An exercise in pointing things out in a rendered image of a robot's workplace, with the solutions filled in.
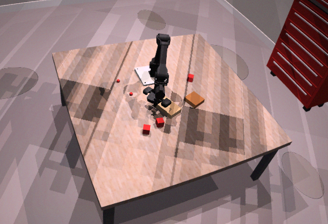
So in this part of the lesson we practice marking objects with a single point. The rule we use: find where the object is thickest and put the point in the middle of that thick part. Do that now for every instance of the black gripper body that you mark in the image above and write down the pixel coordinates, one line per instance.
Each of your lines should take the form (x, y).
(164, 102)

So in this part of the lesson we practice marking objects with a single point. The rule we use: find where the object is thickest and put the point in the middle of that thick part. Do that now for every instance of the red cube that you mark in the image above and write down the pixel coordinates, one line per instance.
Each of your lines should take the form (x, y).
(159, 122)
(190, 77)
(146, 129)

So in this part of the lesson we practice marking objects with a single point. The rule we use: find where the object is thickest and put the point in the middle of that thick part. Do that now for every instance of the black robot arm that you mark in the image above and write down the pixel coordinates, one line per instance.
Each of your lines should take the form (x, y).
(158, 68)

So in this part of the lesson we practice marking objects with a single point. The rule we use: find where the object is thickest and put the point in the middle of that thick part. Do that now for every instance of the orange square block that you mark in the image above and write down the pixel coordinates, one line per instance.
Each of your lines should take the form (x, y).
(194, 99)

